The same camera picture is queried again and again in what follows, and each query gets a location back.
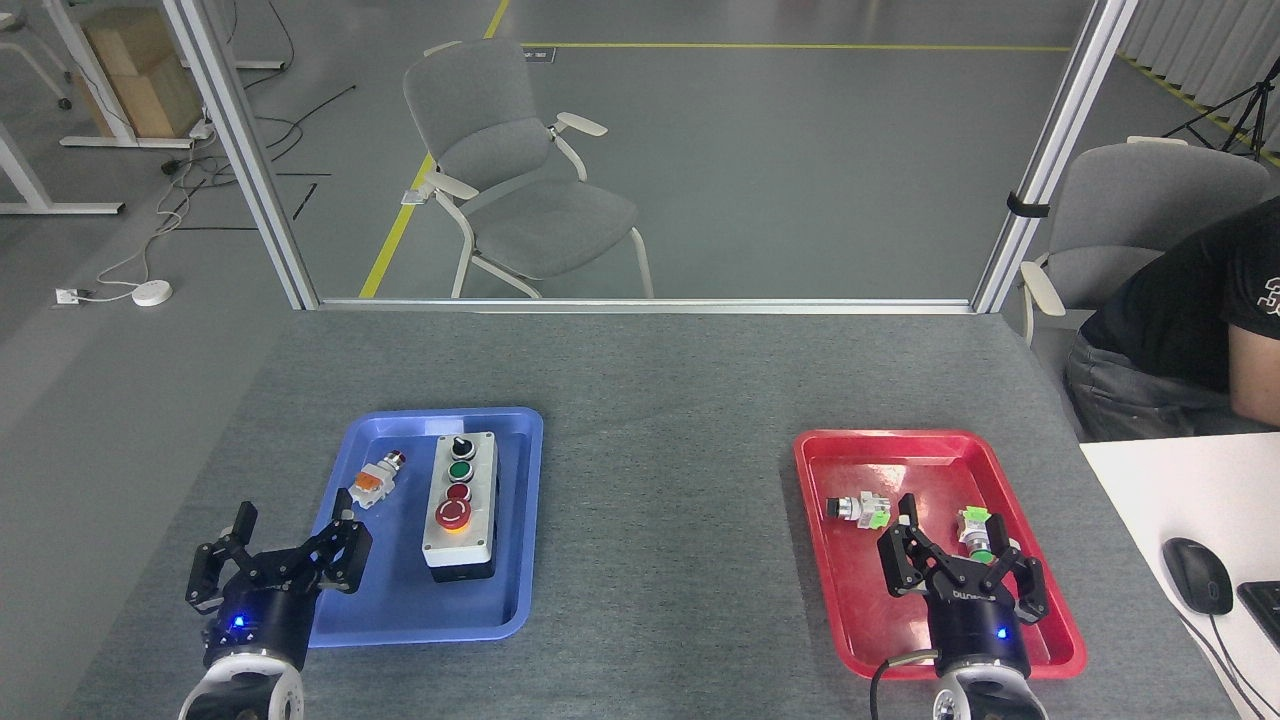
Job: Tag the black computer mouse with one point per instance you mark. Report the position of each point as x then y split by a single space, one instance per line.
1198 575

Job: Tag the white floor socket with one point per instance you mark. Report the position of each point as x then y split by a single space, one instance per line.
68 296

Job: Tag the green push button switch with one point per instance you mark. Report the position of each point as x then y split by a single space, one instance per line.
975 525

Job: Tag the black tripod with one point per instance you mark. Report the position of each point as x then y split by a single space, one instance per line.
1235 110

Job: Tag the white desk leg frame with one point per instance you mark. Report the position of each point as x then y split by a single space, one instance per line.
95 90
30 180

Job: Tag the grey chair with white armrests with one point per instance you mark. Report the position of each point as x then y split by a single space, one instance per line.
1120 220
540 215

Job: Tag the white round floor device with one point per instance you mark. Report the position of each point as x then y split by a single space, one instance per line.
152 293

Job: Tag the white floor outlet box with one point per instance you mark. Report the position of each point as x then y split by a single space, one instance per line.
415 196

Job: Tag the blue plastic tray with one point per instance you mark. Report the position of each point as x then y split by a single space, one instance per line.
400 600

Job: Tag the grey control box with buttons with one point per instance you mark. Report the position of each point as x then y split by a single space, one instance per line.
460 525

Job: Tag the black keyboard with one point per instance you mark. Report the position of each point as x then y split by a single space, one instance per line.
1265 610

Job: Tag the person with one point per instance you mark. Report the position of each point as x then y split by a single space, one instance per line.
1180 310

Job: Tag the white desk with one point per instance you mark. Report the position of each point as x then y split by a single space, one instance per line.
1180 490

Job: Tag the black selector switch green block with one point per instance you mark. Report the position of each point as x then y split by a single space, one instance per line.
860 510

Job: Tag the silver aluminium post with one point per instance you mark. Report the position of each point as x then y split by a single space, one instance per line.
245 150

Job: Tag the brown cardboard box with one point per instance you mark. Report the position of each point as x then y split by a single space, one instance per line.
140 75

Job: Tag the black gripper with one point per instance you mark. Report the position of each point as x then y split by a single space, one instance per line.
972 620
262 615

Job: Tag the red plastic tray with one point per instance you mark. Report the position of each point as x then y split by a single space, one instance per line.
880 470

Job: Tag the red push button orange block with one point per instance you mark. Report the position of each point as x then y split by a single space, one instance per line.
372 485

